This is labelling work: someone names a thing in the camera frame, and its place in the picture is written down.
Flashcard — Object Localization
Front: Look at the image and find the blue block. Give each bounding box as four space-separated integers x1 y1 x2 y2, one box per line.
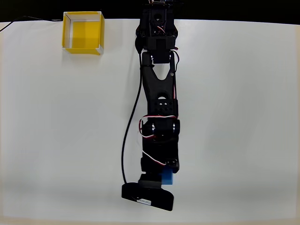
161 166 175 186

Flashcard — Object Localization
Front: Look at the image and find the yellow open box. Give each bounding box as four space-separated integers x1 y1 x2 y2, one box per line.
61 11 105 56

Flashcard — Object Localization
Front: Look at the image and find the black bar-shaped webcam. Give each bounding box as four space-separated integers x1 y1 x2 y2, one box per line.
121 172 175 211

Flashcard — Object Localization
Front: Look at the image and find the red white gripper servo wire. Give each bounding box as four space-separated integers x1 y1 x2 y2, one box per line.
142 150 168 167

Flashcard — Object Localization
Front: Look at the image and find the red white wrist servo wire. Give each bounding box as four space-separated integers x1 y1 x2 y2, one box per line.
139 114 178 142

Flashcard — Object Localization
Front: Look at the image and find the black webcam cable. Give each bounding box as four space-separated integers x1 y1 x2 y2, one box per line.
121 38 144 186

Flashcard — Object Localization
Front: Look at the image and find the red white arm servo wire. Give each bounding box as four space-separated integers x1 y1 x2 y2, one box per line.
169 46 180 99

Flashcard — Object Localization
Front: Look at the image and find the thin black table cable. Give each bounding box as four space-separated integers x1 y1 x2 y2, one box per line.
0 15 64 32

